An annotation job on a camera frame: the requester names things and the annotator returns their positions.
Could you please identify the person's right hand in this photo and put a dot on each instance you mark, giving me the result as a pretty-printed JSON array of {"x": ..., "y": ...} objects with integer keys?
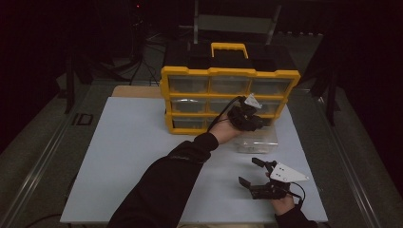
[{"x": 282, "y": 205}]

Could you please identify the black floor stand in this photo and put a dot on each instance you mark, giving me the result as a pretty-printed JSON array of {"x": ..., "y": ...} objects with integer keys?
[
  {"x": 331, "y": 95},
  {"x": 69, "y": 85}
]

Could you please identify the grid of clear plastic drawers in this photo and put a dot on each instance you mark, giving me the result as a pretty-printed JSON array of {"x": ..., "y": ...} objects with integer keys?
[{"x": 188, "y": 85}]

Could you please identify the person's left hand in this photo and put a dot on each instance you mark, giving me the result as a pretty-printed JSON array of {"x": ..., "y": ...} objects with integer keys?
[{"x": 225, "y": 133}]

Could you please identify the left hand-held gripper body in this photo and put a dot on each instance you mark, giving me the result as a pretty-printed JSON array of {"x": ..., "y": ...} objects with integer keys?
[{"x": 245, "y": 118}]

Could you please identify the yellow black organizer cabinet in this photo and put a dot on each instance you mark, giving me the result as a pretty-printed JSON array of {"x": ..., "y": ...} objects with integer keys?
[{"x": 183, "y": 72}]

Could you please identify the transparent pull-out bin drawer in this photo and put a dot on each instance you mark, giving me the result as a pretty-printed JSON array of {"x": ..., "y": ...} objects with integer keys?
[{"x": 259, "y": 141}]

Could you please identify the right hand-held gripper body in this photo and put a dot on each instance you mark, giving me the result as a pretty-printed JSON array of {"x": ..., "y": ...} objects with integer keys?
[{"x": 285, "y": 174}]

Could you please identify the white table cover sheet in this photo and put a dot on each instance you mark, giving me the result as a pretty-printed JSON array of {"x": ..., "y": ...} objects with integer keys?
[{"x": 133, "y": 158}]

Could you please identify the grey metal stand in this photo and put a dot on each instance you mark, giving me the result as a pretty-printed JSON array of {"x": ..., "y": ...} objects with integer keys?
[{"x": 234, "y": 23}]

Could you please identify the metal floor rail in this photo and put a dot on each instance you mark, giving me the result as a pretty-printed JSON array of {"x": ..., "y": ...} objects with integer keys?
[
  {"x": 38, "y": 171},
  {"x": 348, "y": 164}
]

